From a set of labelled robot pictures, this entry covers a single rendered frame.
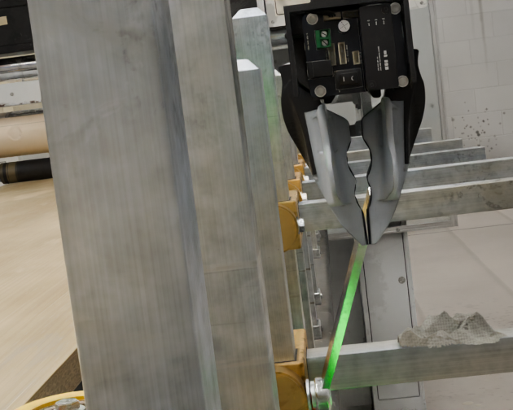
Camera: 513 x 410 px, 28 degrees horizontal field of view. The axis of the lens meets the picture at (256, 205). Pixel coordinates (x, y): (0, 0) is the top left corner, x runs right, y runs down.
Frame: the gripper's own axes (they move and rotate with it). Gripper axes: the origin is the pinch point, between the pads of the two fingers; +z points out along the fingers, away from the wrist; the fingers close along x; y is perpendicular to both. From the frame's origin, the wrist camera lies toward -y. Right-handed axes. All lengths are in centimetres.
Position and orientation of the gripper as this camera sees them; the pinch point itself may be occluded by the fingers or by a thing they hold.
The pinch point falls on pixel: (366, 223)
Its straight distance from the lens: 66.3
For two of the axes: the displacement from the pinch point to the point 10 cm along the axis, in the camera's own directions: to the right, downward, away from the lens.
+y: -0.6, 1.1, -9.9
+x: 9.9, -1.1, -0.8
